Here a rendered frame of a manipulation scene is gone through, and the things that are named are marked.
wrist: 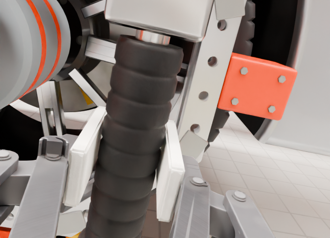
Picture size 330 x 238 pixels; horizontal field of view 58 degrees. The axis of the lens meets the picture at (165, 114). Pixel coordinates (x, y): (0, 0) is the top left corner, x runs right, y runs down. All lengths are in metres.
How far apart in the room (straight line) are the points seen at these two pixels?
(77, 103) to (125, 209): 0.45
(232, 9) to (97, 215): 0.28
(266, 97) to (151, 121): 0.27
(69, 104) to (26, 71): 0.33
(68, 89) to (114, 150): 0.46
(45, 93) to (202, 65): 0.26
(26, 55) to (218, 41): 0.21
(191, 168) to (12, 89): 0.19
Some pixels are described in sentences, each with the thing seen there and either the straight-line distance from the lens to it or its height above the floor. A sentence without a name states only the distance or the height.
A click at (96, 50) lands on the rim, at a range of 0.48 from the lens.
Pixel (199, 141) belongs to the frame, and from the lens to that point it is 0.40.
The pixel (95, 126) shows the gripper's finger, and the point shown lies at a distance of 0.17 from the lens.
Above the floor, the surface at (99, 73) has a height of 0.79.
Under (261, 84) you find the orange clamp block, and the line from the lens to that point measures 0.40.
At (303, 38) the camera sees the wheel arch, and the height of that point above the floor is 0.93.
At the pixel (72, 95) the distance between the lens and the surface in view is 0.61.
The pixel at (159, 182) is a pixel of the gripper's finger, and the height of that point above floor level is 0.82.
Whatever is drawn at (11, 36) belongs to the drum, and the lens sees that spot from 0.27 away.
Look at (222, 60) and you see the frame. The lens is 0.38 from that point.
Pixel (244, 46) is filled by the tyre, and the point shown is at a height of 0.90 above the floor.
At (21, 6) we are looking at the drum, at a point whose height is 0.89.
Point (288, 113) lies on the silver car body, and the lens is 0.54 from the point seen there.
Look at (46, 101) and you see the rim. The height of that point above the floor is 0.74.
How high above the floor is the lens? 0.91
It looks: 17 degrees down
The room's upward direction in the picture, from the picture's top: 13 degrees clockwise
